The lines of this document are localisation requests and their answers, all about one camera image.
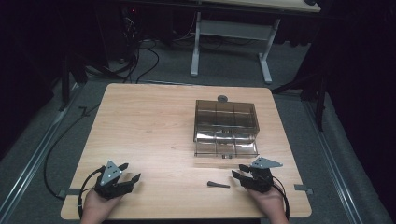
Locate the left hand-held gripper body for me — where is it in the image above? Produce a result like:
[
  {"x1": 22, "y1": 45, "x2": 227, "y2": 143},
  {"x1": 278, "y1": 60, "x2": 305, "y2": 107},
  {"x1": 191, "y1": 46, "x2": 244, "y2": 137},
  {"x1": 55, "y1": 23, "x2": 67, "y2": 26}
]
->
[{"x1": 93, "y1": 160, "x2": 135, "y2": 201}]

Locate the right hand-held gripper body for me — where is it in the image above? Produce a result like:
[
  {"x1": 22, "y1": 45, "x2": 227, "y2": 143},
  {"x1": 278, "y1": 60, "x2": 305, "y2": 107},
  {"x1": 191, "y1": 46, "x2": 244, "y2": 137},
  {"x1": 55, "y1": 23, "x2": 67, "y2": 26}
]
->
[{"x1": 239, "y1": 156, "x2": 284, "y2": 194}]

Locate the dark wedge-shaped piece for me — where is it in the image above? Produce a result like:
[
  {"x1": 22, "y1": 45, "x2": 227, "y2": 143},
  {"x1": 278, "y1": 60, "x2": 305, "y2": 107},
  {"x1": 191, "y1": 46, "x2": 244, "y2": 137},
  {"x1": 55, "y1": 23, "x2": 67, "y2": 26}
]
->
[{"x1": 206, "y1": 180, "x2": 232, "y2": 189}]

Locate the clear brown drawer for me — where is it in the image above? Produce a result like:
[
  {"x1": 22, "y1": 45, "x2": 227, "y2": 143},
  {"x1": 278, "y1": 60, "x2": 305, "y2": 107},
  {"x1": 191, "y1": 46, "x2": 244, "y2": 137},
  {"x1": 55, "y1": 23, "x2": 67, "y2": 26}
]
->
[{"x1": 193, "y1": 138, "x2": 260, "y2": 159}]

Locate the clear brown drawer box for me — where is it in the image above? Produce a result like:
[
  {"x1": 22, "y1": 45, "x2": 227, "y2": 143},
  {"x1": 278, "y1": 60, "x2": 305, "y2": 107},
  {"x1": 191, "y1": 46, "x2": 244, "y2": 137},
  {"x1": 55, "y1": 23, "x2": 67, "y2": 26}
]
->
[{"x1": 192, "y1": 99, "x2": 261, "y2": 144}]

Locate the person's left hand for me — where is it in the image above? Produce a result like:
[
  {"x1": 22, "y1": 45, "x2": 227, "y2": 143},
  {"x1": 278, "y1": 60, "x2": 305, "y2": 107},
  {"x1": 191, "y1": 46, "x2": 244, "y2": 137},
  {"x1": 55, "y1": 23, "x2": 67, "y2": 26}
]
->
[{"x1": 80, "y1": 188, "x2": 123, "y2": 224}]

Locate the person's right hand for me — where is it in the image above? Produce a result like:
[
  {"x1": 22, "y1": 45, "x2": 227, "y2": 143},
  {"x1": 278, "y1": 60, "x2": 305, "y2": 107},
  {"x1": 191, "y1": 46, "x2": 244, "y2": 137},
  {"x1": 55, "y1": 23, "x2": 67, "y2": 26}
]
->
[{"x1": 245, "y1": 184, "x2": 290, "y2": 224}]

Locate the grey tape strip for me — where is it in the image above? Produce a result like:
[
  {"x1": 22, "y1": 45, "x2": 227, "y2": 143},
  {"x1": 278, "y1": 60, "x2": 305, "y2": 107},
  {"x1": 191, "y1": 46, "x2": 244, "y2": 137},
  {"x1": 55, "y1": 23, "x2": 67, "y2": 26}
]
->
[
  {"x1": 57, "y1": 188, "x2": 82, "y2": 199},
  {"x1": 293, "y1": 183, "x2": 314, "y2": 196}
]

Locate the black stand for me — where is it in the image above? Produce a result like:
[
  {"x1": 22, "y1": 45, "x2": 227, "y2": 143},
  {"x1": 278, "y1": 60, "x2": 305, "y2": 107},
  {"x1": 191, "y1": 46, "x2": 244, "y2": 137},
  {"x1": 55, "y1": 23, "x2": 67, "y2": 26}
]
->
[
  {"x1": 271, "y1": 71, "x2": 328, "y2": 133},
  {"x1": 57, "y1": 52, "x2": 110, "y2": 112}
]

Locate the white-legged desk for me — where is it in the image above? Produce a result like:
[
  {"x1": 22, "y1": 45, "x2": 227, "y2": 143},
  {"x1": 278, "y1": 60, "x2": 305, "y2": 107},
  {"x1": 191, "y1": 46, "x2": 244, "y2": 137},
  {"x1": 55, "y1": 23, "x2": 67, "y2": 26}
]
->
[{"x1": 189, "y1": 0, "x2": 322, "y2": 86}]

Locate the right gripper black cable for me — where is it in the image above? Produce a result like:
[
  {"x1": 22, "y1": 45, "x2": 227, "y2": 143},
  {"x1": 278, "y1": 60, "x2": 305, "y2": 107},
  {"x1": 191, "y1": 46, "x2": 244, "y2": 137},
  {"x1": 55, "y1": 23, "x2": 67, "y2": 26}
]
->
[{"x1": 271, "y1": 175, "x2": 291, "y2": 220}]

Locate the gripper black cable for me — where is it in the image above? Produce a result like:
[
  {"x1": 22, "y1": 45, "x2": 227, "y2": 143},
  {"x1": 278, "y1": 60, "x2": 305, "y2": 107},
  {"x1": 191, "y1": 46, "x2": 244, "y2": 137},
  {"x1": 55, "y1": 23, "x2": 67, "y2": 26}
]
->
[
  {"x1": 271, "y1": 175, "x2": 291, "y2": 220},
  {"x1": 77, "y1": 165, "x2": 106, "y2": 220}
]

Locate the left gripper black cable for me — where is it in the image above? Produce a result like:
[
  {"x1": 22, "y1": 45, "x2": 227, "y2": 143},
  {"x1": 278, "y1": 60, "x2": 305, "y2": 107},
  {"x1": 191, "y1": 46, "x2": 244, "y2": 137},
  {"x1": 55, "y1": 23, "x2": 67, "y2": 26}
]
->
[{"x1": 77, "y1": 165, "x2": 106, "y2": 220}]

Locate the black floor cable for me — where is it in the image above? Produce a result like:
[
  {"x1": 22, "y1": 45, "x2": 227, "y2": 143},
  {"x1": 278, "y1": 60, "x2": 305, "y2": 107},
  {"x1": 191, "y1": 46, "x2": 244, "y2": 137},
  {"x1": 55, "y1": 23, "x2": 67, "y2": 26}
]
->
[{"x1": 43, "y1": 103, "x2": 101, "y2": 201}]

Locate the metal floor rail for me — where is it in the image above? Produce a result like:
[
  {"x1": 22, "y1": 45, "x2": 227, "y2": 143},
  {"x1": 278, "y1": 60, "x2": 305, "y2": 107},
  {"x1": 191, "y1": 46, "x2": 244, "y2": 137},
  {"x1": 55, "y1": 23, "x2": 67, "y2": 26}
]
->
[
  {"x1": 303, "y1": 101, "x2": 364, "y2": 224},
  {"x1": 0, "y1": 82, "x2": 84, "y2": 220}
]

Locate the bundle of black cables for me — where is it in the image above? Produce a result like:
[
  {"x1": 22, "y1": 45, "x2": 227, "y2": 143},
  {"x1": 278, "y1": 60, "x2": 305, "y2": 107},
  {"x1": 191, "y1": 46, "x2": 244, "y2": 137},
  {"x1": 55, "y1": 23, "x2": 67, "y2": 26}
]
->
[{"x1": 87, "y1": 12, "x2": 161, "y2": 84}]

